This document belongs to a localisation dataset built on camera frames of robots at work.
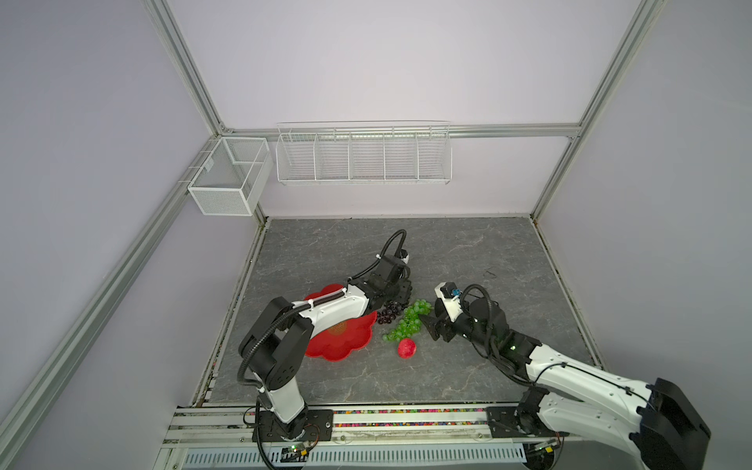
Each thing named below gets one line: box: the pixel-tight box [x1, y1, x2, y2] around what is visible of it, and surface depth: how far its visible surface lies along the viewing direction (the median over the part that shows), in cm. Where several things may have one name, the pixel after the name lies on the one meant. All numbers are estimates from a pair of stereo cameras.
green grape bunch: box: [381, 298, 433, 342], surface depth 90 cm
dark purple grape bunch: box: [377, 300, 405, 325], surface depth 93 cm
